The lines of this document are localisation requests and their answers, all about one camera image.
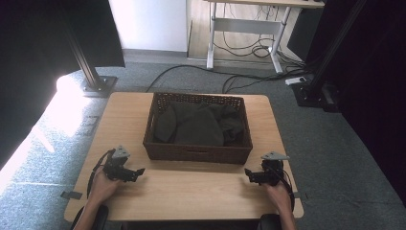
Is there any white power strip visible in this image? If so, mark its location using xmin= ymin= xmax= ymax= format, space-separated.
xmin=284 ymin=76 xmax=307 ymax=86

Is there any black metal stand with base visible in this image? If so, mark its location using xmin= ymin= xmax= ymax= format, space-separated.
xmin=61 ymin=17 xmax=119 ymax=99

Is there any long black floor cable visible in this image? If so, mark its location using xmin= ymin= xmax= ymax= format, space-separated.
xmin=145 ymin=64 xmax=309 ymax=94

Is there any white-legged desk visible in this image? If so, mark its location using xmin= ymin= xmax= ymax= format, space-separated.
xmin=204 ymin=0 xmax=326 ymax=75

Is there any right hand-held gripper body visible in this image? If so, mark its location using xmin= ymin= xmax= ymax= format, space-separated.
xmin=259 ymin=151 xmax=291 ymax=188

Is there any tangle of black cables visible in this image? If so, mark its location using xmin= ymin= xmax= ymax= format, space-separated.
xmin=213 ymin=3 xmax=308 ymax=70

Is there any person's right hand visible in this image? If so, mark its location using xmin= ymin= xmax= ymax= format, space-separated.
xmin=262 ymin=181 xmax=293 ymax=215

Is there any person's left hand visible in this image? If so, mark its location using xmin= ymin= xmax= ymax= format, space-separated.
xmin=87 ymin=167 xmax=124 ymax=206

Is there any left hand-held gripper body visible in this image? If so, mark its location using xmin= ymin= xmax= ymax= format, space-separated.
xmin=101 ymin=145 xmax=132 ymax=183

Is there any black chair armrest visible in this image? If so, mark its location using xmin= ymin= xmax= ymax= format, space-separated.
xmin=74 ymin=204 xmax=110 ymax=230
xmin=256 ymin=214 xmax=283 ymax=230

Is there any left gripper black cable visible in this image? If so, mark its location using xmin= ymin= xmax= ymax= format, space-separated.
xmin=86 ymin=148 xmax=117 ymax=199

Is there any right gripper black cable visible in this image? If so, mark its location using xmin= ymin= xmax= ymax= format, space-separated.
xmin=264 ymin=162 xmax=296 ymax=213

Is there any tall black metal stand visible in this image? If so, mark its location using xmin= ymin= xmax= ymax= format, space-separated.
xmin=291 ymin=0 xmax=368 ymax=108

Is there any dark garment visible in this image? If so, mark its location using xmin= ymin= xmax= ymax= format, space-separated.
xmin=152 ymin=101 xmax=247 ymax=148

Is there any black curtain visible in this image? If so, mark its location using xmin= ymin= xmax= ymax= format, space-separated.
xmin=305 ymin=0 xmax=406 ymax=210
xmin=0 ymin=0 xmax=126 ymax=170

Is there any brown woven basket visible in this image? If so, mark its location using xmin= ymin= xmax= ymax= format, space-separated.
xmin=142 ymin=92 xmax=254 ymax=166

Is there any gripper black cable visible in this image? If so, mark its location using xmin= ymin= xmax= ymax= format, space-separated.
xmin=264 ymin=162 xmax=296 ymax=213
xmin=86 ymin=148 xmax=117 ymax=199

